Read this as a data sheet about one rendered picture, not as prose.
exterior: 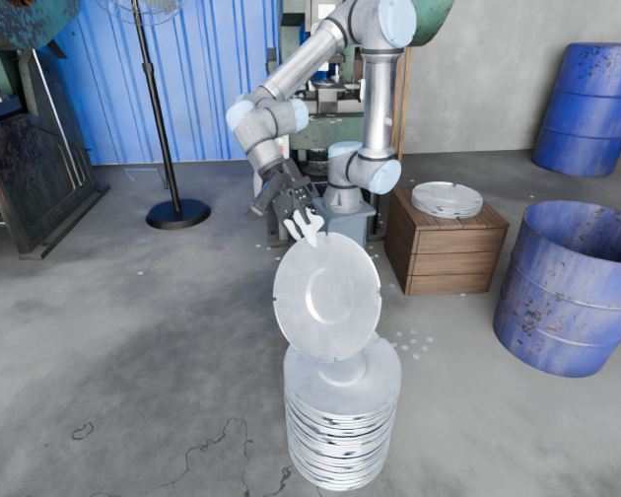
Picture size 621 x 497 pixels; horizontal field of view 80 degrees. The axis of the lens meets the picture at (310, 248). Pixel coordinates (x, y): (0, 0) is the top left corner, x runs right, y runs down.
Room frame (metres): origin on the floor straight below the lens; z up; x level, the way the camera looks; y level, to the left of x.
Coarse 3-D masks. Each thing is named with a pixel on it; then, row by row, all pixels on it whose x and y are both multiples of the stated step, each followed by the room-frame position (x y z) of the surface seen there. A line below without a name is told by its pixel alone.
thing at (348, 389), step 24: (288, 360) 0.64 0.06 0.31; (312, 360) 0.64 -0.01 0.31; (336, 360) 0.63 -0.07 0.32; (360, 360) 0.63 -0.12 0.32; (384, 360) 0.64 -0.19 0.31; (288, 384) 0.56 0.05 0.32; (312, 384) 0.57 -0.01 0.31; (336, 384) 0.57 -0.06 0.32; (360, 384) 0.57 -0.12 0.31; (384, 384) 0.57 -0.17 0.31; (312, 408) 0.50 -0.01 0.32; (336, 408) 0.50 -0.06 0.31; (360, 408) 0.50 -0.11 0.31
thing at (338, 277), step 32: (288, 256) 0.66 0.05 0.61; (320, 256) 0.70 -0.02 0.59; (352, 256) 0.74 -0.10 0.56; (288, 288) 0.62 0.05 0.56; (320, 288) 0.65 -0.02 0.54; (352, 288) 0.68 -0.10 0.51; (288, 320) 0.58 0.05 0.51; (320, 320) 0.60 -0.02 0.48; (352, 320) 0.64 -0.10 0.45; (320, 352) 0.56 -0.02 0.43; (352, 352) 0.59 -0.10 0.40
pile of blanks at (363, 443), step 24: (288, 408) 0.57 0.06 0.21; (384, 408) 0.51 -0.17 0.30; (288, 432) 0.58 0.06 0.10; (312, 432) 0.50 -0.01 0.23; (336, 432) 0.48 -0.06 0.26; (360, 432) 0.49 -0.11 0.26; (384, 432) 0.52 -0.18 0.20; (312, 456) 0.50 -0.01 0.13; (336, 456) 0.48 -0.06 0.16; (360, 456) 0.49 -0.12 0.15; (384, 456) 0.55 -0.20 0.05; (312, 480) 0.50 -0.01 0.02; (336, 480) 0.49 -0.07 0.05; (360, 480) 0.49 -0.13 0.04
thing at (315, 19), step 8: (312, 0) 1.95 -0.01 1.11; (320, 0) 1.95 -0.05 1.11; (328, 0) 1.95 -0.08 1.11; (336, 0) 1.96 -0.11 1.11; (312, 8) 1.95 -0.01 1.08; (320, 8) 1.95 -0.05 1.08; (328, 8) 1.95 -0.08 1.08; (312, 16) 1.95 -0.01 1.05; (320, 16) 1.95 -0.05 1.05; (312, 24) 1.95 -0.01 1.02; (312, 32) 1.93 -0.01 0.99
